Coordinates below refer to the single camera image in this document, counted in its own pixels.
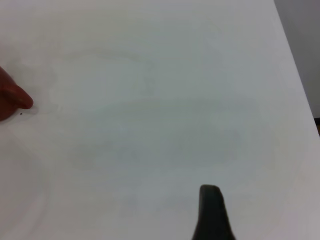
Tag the red mug with dark liquid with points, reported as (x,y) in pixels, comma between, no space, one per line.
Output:
(10,97)

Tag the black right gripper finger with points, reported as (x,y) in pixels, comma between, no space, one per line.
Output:
(212,215)

